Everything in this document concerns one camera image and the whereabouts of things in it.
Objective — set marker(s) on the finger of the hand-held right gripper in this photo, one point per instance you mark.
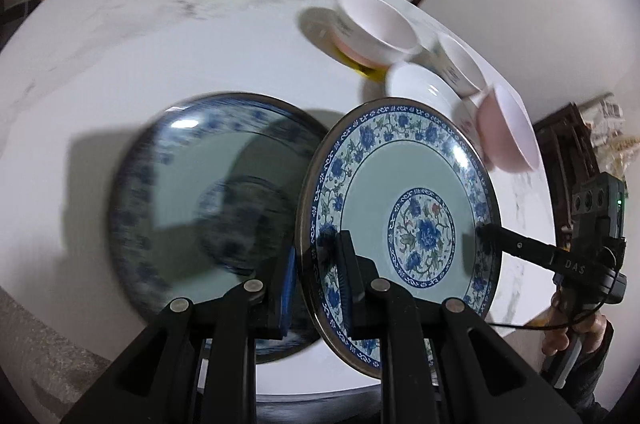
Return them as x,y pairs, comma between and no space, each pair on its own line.
515,246

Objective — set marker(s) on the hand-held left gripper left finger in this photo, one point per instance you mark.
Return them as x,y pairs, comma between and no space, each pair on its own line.
286,291

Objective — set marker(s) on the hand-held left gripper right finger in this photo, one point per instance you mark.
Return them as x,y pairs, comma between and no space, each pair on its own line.
345,286

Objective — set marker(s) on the blue floral plate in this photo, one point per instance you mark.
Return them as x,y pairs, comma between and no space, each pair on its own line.
400,164
190,184

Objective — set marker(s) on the plain white bowl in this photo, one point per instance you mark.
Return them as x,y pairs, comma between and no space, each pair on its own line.
415,85

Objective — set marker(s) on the person's right forearm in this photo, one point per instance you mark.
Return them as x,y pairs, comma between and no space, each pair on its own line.
597,369

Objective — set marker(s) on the person's right hand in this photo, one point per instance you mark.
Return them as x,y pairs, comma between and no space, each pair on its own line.
556,338

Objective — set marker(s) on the dark wooden furniture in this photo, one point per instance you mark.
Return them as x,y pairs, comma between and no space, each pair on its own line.
565,154

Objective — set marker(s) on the printed bag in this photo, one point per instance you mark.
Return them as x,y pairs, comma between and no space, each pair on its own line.
607,124

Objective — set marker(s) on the white printed bowl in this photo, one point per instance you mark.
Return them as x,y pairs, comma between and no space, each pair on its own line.
462,65

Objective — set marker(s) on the yellow round warning sticker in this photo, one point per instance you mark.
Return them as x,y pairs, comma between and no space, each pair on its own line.
372,74

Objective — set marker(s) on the white bowl with pink base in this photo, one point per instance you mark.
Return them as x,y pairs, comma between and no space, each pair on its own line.
375,18

